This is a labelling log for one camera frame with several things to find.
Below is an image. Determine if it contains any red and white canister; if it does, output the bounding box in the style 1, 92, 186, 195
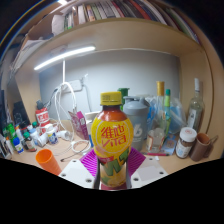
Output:
34, 107, 52, 135

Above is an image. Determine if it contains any white-lidded brown jar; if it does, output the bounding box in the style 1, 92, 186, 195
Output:
175, 126, 198, 159

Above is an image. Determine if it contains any brown mug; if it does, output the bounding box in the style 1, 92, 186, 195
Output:
189, 132, 219, 163

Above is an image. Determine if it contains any blue and white tissue box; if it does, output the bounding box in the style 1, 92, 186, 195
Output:
84, 111, 101, 148

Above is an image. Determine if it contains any small white pill bottle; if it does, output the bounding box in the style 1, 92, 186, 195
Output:
44, 124, 59, 146

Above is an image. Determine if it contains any small white blue-labelled bottle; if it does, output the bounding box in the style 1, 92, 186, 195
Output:
12, 136, 25, 155

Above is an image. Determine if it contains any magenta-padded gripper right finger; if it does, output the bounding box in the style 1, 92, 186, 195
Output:
127, 146, 169, 189

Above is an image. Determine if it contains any white cable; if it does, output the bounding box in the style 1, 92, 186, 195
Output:
49, 81, 92, 156

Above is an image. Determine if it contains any clear bottle with yellow cap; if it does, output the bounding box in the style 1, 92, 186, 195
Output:
146, 80, 167, 152

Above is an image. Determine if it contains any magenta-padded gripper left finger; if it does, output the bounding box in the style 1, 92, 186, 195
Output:
59, 148, 100, 190

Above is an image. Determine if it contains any white LED light bar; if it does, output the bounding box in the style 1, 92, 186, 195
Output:
33, 45, 97, 72

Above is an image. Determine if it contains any magenta carton box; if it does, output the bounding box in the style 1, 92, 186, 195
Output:
68, 110, 90, 141

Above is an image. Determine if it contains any yellow-labelled tea drink bottle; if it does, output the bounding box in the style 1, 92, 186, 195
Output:
90, 91, 135, 190

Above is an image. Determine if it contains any white power strip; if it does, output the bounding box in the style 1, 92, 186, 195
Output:
61, 79, 83, 94

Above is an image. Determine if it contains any tall clear glass bottle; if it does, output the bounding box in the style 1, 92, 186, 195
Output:
186, 77, 205, 133

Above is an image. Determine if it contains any small green bottle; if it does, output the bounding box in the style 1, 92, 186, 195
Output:
6, 123, 17, 142

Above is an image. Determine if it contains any blue plastic bag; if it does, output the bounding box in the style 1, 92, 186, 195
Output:
148, 96, 188, 135

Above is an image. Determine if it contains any green plastic bottle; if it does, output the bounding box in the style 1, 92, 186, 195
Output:
117, 87, 130, 111

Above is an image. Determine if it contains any orange plastic cup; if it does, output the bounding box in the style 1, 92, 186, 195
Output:
35, 148, 63, 177

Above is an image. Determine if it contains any wooden shelf unit with books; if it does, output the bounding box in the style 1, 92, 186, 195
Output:
6, 0, 215, 134

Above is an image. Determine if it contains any clear bottle with green cap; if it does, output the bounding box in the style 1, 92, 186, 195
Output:
163, 88, 173, 134

